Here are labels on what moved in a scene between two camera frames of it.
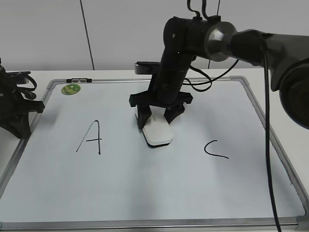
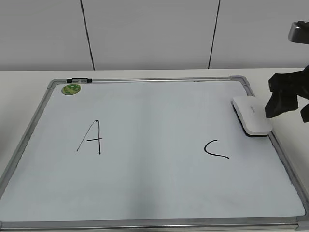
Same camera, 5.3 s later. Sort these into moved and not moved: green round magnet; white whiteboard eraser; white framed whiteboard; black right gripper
Moved: black right gripper; white whiteboard eraser
Not moved: white framed whiteboard; green round magnet
